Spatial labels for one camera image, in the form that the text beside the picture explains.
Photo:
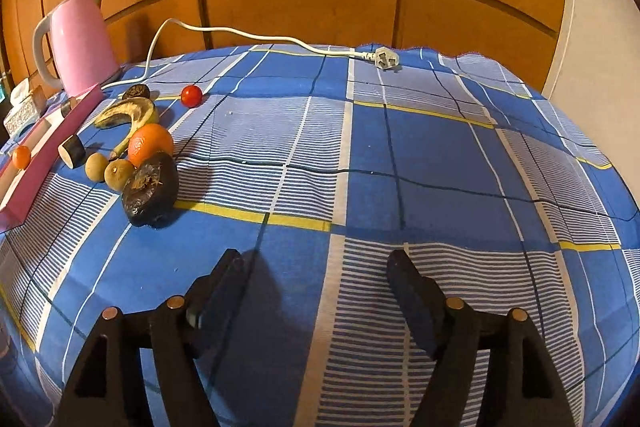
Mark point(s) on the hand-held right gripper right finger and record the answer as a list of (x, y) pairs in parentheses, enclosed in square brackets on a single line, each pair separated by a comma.
[(407, 292)]

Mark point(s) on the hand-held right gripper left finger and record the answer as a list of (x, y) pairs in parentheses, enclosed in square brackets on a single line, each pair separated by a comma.
[(220, 288)]

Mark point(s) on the large dark wrinkled fruit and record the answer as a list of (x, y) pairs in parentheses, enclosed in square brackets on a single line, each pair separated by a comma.
[(150, 192)]

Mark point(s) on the brown longan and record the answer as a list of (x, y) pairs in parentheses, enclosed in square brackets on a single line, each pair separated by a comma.
[(96, 167), (118, 176)]

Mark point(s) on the red cherry tomato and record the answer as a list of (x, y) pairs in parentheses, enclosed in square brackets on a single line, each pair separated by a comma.
[(191, 96)]

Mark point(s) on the overripe yellow banana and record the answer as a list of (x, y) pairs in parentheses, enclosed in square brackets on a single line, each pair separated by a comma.
[(135, 112)]

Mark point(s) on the pink cardboard box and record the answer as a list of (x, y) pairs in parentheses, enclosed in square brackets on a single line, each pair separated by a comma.
[(45, 147)]

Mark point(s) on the blue plaid tablecloth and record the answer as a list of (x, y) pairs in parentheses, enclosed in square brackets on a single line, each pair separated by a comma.
[(400, 167)]

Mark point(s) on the large orange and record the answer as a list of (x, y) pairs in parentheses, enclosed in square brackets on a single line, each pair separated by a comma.
[(150, 141)]

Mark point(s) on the small dark round fruit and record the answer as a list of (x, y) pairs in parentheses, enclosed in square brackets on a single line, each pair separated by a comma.
[(136, 92)]

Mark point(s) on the small orange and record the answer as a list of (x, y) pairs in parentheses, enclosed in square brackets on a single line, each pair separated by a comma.
[(21, 158)]

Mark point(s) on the patterned tissue box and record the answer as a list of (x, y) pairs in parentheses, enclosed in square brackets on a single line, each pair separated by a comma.
[(22, 117)]

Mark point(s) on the pink electric kettle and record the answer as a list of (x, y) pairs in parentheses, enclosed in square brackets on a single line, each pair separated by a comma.
[(80, 47)]

